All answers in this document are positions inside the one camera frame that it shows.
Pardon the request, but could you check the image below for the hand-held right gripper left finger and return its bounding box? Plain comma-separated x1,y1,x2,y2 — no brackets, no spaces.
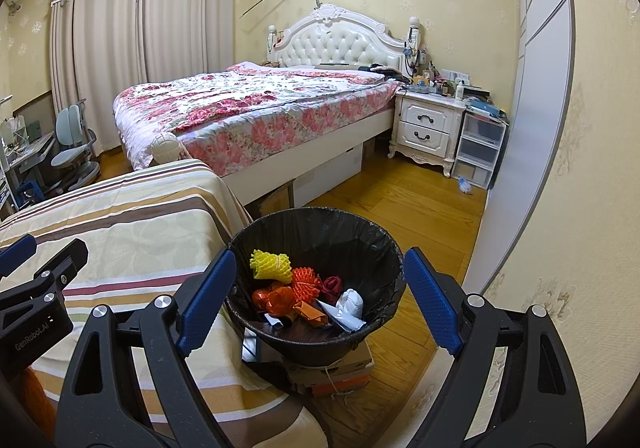
55,248,238,448

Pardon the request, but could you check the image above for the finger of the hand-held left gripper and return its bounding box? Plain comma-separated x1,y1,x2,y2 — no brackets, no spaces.
0,234,38,279
0,238,90,314

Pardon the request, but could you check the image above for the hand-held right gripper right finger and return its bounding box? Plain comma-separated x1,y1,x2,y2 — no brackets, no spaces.
402,247,586,448

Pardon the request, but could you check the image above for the yellow foam fruit net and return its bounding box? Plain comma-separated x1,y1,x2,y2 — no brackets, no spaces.
249,249,292,285

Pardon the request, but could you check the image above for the orange plastic bag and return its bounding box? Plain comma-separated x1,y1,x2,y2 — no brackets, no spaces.
265,284,297,318

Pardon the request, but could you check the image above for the white paper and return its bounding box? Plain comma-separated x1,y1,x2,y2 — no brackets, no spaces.
336,288,363,321

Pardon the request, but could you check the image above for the white and teal tube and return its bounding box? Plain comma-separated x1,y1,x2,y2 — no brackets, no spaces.
317,301,368,333

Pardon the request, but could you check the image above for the orange foam fruit net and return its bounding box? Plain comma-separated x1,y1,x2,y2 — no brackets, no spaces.
291,267,323,304

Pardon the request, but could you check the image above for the dark red ribbon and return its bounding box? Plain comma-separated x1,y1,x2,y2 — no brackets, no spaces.
321,275,346,301

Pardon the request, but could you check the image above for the orange paper carton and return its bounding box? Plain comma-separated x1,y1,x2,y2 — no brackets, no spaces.
292,299,332,328

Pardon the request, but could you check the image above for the black plastic bin liner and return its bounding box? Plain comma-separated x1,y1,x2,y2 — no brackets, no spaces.
227,208,405,329

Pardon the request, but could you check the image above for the dark woven waste bin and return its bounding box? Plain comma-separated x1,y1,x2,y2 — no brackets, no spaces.
225,207,406,366

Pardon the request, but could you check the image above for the cardboard box under bin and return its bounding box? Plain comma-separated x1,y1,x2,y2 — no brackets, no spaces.
242,338,376,399

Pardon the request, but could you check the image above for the grey study desk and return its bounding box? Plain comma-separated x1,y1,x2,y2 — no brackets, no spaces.
0,115,58,199

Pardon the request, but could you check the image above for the brown cardboard box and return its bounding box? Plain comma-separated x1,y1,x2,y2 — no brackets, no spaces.
257,183,296,219

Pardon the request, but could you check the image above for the light blue desk chair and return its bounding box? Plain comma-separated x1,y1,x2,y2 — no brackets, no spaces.
50,98,101,194

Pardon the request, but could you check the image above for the brown wooden board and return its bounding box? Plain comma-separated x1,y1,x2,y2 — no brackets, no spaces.
12,91,53,129

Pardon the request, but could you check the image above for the clear plastic drawer unit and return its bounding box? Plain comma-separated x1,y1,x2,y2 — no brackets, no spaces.
450,111,508,190

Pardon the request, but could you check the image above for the white under-bed storage box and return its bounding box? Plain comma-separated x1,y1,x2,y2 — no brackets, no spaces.
292,143,364,208

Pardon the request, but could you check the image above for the white two-drawer nightstand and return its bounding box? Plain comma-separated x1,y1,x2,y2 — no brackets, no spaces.
387,91,468,176

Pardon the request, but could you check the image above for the stack of books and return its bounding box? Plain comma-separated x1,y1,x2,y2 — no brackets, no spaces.
465,88,511,121

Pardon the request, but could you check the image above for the floral pink quilt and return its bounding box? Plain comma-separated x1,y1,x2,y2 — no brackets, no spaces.
112,61,403,169

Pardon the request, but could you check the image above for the clutter of bottles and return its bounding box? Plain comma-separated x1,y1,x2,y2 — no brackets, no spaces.
402,48,468,102

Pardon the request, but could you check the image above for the beige pleated curtain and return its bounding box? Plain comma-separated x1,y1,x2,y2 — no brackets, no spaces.
140,0,238,84
50,0,148,151

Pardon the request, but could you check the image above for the black cloth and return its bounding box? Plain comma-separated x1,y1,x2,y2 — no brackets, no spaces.
367,63,411,79

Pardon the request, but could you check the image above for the white wardrobe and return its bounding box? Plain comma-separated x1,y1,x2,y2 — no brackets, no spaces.
462,0,575,296

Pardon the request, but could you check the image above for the white bed with tufted headboard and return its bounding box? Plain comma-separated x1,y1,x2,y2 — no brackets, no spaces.
150,3,423,206

